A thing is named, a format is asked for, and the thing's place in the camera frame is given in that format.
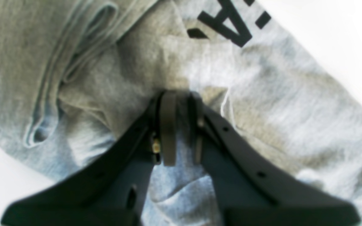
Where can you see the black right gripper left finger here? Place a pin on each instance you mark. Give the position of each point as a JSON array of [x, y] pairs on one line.
[[111, 190]]

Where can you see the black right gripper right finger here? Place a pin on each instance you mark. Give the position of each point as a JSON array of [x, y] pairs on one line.
[[250, 190]]

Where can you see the grey T-shirt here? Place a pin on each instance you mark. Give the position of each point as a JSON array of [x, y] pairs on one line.
[[74, 75]]

